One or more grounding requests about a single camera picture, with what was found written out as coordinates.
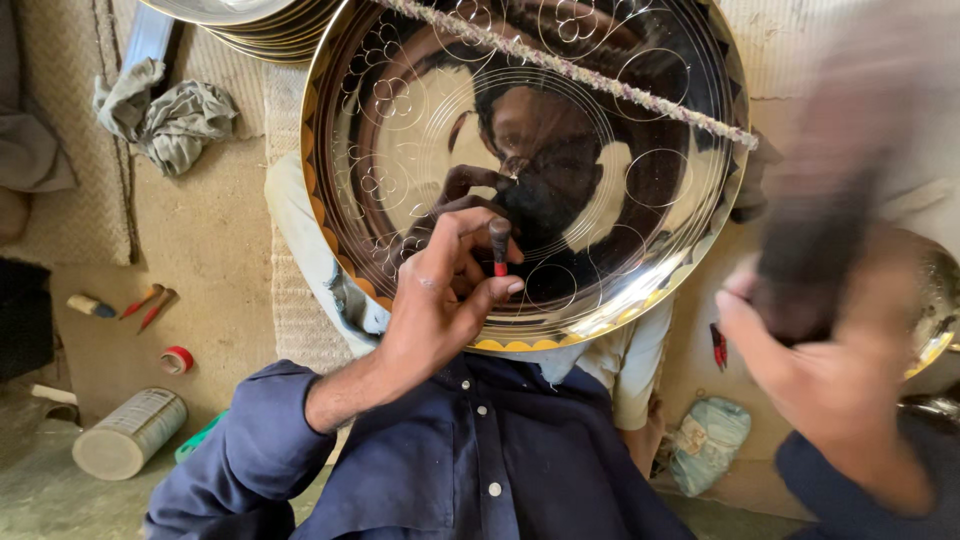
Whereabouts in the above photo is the wooden-handled tool with blue tip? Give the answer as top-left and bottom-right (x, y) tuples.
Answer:
(65, 293), (118, 320)

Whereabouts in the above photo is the crumpled grey rag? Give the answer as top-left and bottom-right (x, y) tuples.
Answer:
(92, 57), (240, 178)

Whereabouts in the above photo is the person's right hand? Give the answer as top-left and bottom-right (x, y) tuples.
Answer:
(712, 253), (935, 481)

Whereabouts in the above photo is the grey folded cloth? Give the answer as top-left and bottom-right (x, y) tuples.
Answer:
(0, 0), (79, 195)

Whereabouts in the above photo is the small white scrap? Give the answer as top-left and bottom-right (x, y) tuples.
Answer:
(30, 383), (81, 423)

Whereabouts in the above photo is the dark hammer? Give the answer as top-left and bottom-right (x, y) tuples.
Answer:
(748, 45), (909, 348)

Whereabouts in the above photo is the red tape roll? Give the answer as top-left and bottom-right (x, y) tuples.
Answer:
(158, 345), (195, 377)

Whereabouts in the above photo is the dark fabric bundle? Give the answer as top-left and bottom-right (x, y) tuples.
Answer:
(0, 257), (56, 382)

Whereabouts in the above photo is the large engraved brass tray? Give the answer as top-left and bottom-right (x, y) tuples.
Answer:
(298, 0), (753, 355)

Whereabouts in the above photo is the shiny blue metal strip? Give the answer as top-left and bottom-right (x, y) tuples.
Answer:
(120, 0), (181, 80)

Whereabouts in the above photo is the twisted grey cord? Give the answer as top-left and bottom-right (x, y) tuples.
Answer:
(373, 0), (760, 151)

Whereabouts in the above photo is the person's navy shirt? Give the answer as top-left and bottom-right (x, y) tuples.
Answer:
(144, 352), (699, 540)

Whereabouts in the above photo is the small red tool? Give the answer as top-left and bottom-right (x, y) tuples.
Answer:
(708, 321), (729, 374)

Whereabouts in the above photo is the steel punch with red band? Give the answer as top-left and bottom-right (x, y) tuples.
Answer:
(488, 216), (513, 279)

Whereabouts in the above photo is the green plastic piece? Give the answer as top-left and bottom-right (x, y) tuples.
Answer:
(174, 409), (231, 465)

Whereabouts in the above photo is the woven beige mat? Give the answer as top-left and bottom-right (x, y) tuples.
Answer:
(0, 0), (141, 267)

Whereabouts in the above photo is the light blue plastic bag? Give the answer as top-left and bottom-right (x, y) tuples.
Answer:
(666, 396), (753, 498)

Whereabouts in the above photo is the stack of brass trays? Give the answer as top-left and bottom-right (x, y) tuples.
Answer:
(138, 0), (342, 66)

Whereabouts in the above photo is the grey tin can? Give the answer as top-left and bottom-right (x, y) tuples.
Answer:
(72, 387), (189, 482)

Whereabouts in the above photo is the person's left hand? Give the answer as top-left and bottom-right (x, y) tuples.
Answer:
(377, 206), (527, 370)

